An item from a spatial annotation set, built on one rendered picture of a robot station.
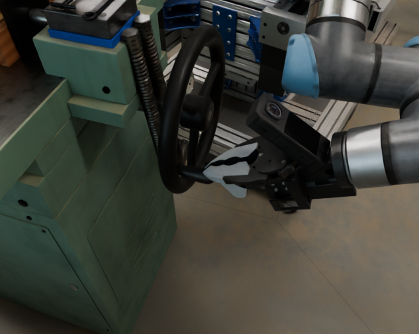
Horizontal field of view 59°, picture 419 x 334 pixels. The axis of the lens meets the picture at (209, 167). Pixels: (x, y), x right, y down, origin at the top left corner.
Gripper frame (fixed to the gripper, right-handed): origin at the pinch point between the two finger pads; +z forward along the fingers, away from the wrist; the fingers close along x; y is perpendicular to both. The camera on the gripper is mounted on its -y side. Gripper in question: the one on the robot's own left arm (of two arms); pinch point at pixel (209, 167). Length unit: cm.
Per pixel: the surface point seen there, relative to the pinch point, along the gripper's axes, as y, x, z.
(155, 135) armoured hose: -2.8, 7.2, 12.6
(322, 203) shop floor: 85, 62, 16
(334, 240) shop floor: 88, 46, 10
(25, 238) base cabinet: 2.0, -10.8, 40.8
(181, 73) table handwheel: -13.4, 4.8, -1.4
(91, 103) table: -14.7, 2.2, 14.4
